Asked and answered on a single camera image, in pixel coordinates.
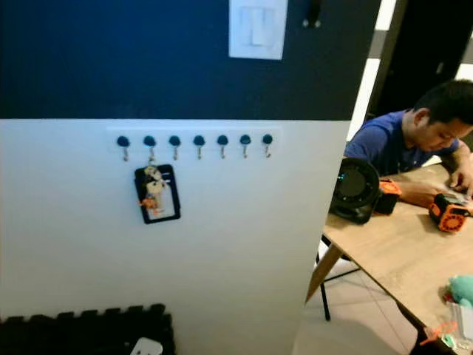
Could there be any white key hook rail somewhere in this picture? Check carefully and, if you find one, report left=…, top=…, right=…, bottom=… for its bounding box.
left=107, top=126, right=283, bottom=155

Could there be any orange and black device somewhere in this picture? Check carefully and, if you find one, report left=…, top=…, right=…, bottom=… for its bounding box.
left=429, top=192, right=471, bottom=234

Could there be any small black orange box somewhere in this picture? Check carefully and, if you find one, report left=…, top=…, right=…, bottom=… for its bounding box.
left=375, top=177, right=404, bottom=217

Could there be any black wall hook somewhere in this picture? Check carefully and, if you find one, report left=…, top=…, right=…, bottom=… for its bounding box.
left=303, top=0, right=323, bottom=29

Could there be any beige figure keychain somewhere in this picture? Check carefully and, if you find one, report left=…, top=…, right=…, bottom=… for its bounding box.
left=139, top=166, right=169, bottom=212

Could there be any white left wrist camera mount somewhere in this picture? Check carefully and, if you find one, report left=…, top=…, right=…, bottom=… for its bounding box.
left=130, top=337, right=165, bottom=355

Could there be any black round fan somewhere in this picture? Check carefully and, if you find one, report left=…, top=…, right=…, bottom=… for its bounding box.
left=329, top=157, right=381, bottom=225

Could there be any black card holder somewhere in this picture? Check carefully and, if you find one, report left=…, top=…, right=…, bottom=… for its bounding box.
left=135, top=163, right=182, bottom=225

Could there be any black interlocking foam mat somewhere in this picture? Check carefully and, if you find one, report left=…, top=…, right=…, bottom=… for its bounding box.
left=0, top=303, right=177, bottom=355

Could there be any teal plush toy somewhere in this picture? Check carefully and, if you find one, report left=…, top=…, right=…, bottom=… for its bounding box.
left=446, top=275, right=473, bottom=309

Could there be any person in blue shirt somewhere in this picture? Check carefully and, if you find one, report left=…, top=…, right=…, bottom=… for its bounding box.
left=344, top=78, right=473, bottom=208

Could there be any white light switch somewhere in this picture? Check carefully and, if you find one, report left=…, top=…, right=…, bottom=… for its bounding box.
left=228, top=0, right=289, bottom=61

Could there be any light wooden table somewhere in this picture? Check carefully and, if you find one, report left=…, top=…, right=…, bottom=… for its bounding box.
left=305, top=159, right=473, bottom=355

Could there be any black door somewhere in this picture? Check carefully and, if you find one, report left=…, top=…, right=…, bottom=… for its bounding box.
left=370, top=0, right=473, bottom=119

